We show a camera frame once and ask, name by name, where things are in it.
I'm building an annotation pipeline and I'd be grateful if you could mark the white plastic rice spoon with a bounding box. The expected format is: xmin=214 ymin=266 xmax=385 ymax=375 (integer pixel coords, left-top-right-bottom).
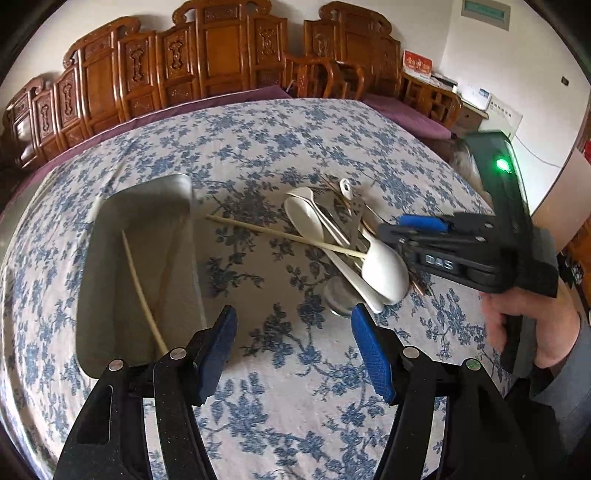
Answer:
xmin=355 ymin=193 xmax=410 ymax=305

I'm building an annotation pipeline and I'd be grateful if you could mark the light bamboo chopstick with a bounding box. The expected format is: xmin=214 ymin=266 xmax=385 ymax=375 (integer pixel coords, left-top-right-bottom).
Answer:
xmin=205 ymin=215 xmax=367 ymax=259
xmin=121 ymin=231 xmax=168 ymax=356

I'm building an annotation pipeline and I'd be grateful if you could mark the dark brown wooden chopstick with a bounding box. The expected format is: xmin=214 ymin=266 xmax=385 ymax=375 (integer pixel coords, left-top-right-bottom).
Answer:
xmin=409 ymin=270 xmax=432 ymax=296

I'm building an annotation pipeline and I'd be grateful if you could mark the person's right forearm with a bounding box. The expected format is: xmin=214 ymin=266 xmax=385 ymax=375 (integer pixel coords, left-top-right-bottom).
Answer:
xmin=526 ymin=313 xmax=591 ymax=467

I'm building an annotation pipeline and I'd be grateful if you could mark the person's right hand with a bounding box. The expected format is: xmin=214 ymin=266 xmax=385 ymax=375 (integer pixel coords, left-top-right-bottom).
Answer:
xmin=479 ymin=287 xmax=583 ymax=370

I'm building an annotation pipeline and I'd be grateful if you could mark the stainless steel ladle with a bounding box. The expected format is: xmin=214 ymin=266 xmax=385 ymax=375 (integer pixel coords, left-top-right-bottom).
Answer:
xmin=322 ymin=276 xmax=363 ymax=318

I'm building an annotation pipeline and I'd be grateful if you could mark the grey rectangular utensil tray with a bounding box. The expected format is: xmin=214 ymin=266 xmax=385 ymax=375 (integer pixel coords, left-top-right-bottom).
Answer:
xmin=76 ymin=174 xmax=211 ymax=378

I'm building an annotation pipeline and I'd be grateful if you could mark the purple armchair cushion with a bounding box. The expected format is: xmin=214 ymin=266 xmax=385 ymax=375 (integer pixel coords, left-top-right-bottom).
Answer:
xmin=363 ymin=93 xmax=452 ymax=141

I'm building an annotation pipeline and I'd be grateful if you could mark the blue floral tablecloth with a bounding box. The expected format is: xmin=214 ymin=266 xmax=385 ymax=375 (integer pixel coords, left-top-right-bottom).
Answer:
xmin=1 ymin=100 xmax=488 ymax=479

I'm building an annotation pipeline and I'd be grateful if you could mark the wooden side table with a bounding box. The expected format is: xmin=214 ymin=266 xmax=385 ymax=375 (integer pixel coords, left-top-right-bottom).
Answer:
xmin=399 ymin=73 xmax=489 ymax=136

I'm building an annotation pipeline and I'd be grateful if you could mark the white electrical panel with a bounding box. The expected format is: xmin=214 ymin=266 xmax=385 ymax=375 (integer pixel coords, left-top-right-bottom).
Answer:
xmin=479 ymin=94 xmax=523 ymax=140

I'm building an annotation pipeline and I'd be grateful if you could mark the red box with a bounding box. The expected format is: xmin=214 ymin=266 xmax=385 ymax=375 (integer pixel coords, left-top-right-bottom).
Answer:
xmin=403 ymin=49 xmax=433 ymax=83

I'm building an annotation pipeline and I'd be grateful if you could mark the carved wooden armchair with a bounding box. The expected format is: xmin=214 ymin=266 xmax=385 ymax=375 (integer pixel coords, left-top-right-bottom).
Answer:
xmin=304 ymin=1 xmax=403 ymax=98

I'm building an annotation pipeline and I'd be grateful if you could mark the carved wooden long sofa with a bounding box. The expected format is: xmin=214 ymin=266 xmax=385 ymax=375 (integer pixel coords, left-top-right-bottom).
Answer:
xmin=0 ymin=0 xmax=334 ymax=172

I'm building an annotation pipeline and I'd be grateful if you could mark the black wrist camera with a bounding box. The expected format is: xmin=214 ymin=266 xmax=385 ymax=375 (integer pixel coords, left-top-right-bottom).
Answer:
xmin=465 ymin=131 xmax=532 ymax=235

